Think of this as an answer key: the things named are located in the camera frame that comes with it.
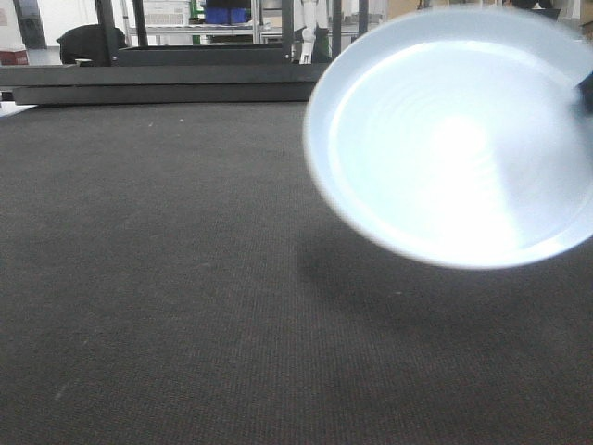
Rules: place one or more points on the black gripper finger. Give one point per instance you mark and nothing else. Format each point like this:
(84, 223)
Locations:
(583, 95)

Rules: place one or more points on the light blue round tray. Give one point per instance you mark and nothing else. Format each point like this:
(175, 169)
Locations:
(451, 137)

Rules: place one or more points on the blue storage bin background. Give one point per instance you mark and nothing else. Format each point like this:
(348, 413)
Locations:
(226, 16)

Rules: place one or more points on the black bag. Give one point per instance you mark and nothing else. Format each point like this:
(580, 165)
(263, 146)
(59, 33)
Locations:
(84, 42)

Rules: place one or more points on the black table edge frame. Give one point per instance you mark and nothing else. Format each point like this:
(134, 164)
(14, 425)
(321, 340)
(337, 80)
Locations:
(76, 86)

